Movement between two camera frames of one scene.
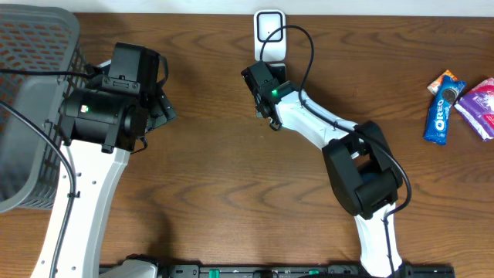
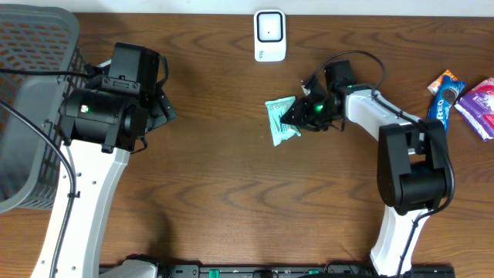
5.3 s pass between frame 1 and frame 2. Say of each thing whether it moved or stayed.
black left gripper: stayed
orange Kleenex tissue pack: stayed
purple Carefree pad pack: stayed
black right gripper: moved
